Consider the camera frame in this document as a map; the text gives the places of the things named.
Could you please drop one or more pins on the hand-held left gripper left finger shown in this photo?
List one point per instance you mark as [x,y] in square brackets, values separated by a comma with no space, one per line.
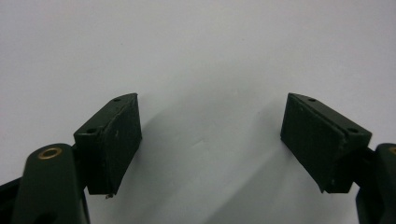
[109,146]

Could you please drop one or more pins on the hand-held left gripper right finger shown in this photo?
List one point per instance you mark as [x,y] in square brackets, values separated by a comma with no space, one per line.
[320,143]

